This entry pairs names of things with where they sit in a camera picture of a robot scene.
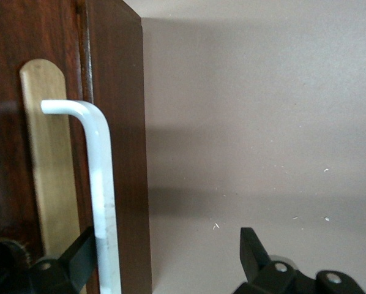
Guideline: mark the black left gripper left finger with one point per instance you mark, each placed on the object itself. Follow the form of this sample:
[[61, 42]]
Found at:
[[76, 260]]

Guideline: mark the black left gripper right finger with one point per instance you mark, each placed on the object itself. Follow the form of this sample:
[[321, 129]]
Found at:
[[262, 275]]

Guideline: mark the dark red-brown wooden cabinet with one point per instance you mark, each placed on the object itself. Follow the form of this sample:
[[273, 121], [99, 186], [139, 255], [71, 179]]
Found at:
[[118, 153]]

